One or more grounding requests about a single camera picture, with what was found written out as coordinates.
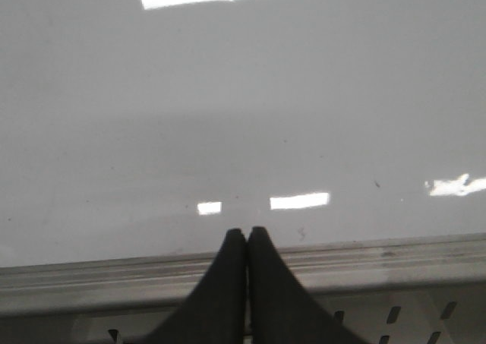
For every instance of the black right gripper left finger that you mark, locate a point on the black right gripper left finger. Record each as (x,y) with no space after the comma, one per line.
(214,312)

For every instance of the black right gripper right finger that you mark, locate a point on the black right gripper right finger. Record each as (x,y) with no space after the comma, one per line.
(282,310)

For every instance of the white whiteboard with aluminium frame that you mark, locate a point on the white whiteboard with aluminium frame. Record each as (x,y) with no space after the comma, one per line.
(135,134)

